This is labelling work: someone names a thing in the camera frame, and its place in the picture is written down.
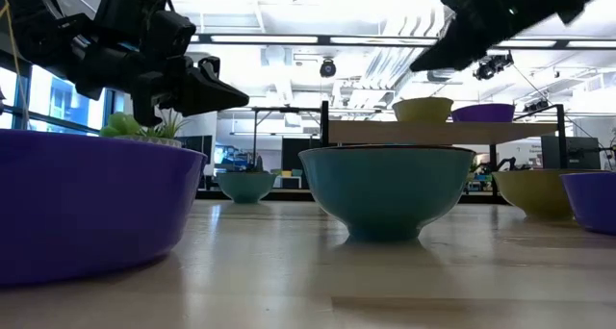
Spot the teal patterned ceramic bowl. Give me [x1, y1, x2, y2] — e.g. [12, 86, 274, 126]
[216, 170, 279, 205]
[297, 144, 477, 242]

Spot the black frame stand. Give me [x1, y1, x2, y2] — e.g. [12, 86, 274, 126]
[249, 105, 322, 172]

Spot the purple plastic bowl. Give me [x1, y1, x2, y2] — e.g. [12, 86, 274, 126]
[450, 103, 516, 124]
[0, 129, 208, 287]
[560, 170, 616, 237]

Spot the succulent plant in white pot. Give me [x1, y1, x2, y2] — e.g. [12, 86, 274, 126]
[99, 108, 192, 150]

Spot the wooden shelf with black frame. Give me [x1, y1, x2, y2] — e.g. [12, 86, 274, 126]
[320, 100, 568, 198]

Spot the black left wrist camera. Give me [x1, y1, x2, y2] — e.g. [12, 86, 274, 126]
[93, 0, 197, 60]

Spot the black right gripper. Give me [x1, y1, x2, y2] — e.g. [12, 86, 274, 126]
[409, 0, 519, 73]

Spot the black monitor box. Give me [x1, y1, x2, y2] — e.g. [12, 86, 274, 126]
[540, 135, 602, 170]

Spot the black aluminium table frame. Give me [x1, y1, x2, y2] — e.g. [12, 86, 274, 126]
[194, 188, 511, 206]

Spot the black track spotlight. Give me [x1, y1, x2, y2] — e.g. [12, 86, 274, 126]
[472, 51, 515, 82]

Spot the black overhead frame beam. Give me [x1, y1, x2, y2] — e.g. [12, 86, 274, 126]
[190, 32, 616, 51]

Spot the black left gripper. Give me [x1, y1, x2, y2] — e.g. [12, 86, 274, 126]
[71, 39, 250, 127]

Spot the yellow patterned ceramic bowl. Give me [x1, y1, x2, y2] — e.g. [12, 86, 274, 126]
[491, 168, 578, 220]
[392, 96, 454, 124]

